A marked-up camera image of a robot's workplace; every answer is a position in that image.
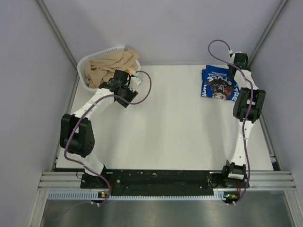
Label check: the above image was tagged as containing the blue printed t-shirt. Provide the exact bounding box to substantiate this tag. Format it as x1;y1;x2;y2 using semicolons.
201;65;240;102

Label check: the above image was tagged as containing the white plastic laundry basket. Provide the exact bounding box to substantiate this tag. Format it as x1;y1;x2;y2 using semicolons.
77;46;141;93

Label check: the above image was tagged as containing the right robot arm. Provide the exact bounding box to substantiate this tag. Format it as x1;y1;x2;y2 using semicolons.
221;52;266;187

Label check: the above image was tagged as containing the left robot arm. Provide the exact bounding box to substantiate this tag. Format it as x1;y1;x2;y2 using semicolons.
60;70;142;188

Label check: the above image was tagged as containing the beige t-shirt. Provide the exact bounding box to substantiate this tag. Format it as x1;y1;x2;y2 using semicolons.
85;49;140;88

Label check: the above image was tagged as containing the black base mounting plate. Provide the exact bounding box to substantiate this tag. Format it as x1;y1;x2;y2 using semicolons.
80;169;249;197

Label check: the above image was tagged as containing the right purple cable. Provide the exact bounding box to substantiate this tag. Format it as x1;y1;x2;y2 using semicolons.
207;39;255;205

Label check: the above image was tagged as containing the purple cable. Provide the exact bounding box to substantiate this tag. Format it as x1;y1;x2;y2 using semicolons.
63;70;152;207
207;39;255;205

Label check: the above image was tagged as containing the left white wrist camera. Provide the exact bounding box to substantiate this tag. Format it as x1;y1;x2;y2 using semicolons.
131;71;142;88

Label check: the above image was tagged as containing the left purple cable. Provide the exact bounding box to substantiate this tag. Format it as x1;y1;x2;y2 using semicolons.
63;70;152;207

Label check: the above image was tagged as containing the aluminium frame rail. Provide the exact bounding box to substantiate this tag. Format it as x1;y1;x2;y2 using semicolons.
38;172;83;191

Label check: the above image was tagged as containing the slotted cable duct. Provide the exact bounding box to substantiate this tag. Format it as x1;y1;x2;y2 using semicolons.
47;191;238;201

